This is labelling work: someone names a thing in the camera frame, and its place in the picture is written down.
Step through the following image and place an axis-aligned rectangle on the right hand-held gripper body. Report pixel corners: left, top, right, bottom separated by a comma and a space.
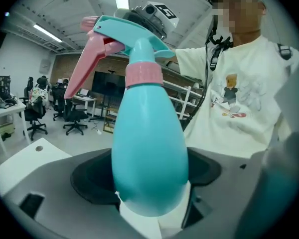
126, 0, 180, 43

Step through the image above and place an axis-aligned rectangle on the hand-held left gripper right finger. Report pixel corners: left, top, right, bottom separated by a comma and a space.
186, 146, 223, 186

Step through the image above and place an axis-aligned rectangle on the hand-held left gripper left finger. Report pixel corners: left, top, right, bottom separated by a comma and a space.
70, 149, 121, 206

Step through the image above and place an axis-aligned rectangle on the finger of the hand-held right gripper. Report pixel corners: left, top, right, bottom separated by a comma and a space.
163, 57, 181, 71
114, 7, 132, 19

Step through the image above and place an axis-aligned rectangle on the teal pink spray bottle cap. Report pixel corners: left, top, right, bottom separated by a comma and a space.
63, 14, 177, 100

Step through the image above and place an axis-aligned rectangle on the teal spray bottle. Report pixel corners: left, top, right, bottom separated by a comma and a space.
111, 82, 190, 218

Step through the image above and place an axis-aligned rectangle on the white metal shelving rack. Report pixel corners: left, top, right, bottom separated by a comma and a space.
161, 79, 205, 121

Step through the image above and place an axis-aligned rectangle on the wooden shelf unit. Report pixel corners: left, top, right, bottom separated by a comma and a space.
103, 107, 120, 134

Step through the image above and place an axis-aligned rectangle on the black office chair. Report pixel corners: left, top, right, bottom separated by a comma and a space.
62, 100, 89, 136
51, 83, 67, 122
18, 76, 49, 142

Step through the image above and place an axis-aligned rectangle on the person's cream printed t-shirt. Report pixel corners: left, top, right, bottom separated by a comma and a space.
175, 35, 299, 159

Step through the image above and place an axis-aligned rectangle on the person's head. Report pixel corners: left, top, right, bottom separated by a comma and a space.
210, 0, 268, 36

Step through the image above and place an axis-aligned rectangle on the colourful patterned jacket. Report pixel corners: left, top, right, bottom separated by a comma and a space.
29, 85, 50, 107

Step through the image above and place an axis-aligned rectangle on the cluttered white desk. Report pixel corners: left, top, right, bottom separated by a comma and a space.
0, 99, 31, 144

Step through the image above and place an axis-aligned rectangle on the black pegboard stand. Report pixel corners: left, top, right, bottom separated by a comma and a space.
0, 75, 12, 100

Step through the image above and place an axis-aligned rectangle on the black torso cable bundle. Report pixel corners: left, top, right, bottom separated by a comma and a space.
183, 42, 216, 131

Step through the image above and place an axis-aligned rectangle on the black head camera mount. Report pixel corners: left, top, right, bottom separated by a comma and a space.
204, 15, 234, 71

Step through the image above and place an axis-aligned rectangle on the large black wall screen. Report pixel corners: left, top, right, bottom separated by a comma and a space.
92, 70, 127, 100

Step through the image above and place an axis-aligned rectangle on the white wall box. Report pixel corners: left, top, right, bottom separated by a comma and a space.
39, 59, 52, 75

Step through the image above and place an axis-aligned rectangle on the grey backpack strap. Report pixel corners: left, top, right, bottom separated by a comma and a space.
276, 42, 294, 61

